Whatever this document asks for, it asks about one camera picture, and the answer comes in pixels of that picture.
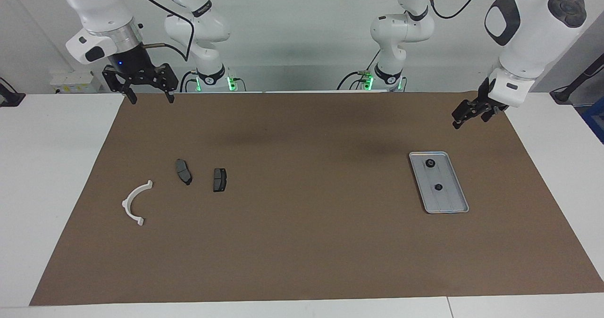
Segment brown table mat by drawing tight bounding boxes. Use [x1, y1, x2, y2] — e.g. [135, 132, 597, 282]
[29, 92, 604, 307]

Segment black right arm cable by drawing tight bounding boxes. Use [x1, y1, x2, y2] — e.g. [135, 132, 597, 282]
[125, 0, 195, 62]

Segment tapered dark grey brake pad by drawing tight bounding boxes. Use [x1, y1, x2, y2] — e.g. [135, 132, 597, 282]
[175, 159, 193, 186]

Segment silver metal tray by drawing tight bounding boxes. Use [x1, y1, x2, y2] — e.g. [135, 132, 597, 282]
[408, 151, 470, 214]

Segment rectangular dark grey brake pad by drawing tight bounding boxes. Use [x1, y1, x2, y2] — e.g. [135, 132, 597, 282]
[213, 167, 228, 193]

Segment white curved plastic bracket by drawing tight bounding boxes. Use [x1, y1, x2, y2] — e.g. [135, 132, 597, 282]
[121, 180, 154, 226]

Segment white box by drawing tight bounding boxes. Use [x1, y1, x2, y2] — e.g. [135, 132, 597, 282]
[50, 71, 102, 94]

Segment black left base cable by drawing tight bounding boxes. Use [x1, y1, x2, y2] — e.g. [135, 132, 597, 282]
[336, 49, 381, 91]

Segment black clamp mount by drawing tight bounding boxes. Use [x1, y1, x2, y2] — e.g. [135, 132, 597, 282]
[0, 77, 26, 107]

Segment blue crate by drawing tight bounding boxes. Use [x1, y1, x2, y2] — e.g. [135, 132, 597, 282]
[581, 99, 604, 144]

